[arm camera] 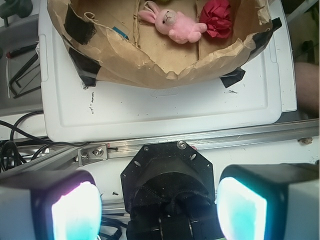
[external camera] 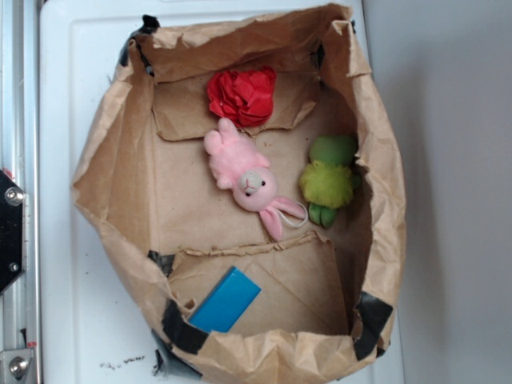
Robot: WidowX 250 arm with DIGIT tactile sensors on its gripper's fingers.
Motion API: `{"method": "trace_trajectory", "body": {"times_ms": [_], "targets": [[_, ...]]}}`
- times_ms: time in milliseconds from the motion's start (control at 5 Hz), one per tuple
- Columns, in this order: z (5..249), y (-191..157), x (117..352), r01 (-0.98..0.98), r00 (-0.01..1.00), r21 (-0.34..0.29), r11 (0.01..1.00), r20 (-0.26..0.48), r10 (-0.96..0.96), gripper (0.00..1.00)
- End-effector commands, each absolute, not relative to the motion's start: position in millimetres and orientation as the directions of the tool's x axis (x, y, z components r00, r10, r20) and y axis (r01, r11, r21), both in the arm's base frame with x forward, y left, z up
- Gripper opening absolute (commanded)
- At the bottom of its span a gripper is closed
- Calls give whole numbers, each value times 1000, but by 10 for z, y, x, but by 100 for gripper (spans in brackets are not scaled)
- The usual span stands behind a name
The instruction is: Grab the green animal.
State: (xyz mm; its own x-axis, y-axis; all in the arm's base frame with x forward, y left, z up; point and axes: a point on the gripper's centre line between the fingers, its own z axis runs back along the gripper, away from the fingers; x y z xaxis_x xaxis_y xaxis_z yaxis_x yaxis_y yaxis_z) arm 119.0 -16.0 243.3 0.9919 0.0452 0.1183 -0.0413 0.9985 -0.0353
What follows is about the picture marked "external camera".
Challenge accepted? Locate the aluminium frame rail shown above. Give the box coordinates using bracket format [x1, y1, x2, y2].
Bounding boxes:
[1, 1, 43, 383]

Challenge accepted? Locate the pink plush bunny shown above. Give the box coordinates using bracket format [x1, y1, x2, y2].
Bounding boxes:
[204, 118, 309, 241]

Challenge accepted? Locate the blue rectangular block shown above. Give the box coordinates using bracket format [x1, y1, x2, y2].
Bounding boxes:
[189, 266, 261, 333]

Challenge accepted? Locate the black mounting bracket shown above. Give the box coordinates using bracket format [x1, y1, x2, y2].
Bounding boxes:
[0, 170, 26, 294]

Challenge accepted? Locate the green plush animal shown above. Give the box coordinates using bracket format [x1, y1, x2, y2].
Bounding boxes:
[299, 134, 362, 228]

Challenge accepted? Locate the brown paper bag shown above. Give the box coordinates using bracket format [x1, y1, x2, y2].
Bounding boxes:
[72, 4, 406, 383]

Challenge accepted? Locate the red crumpled tissue paper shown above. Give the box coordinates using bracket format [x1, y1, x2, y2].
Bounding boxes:
[206, 66, 277, 128]

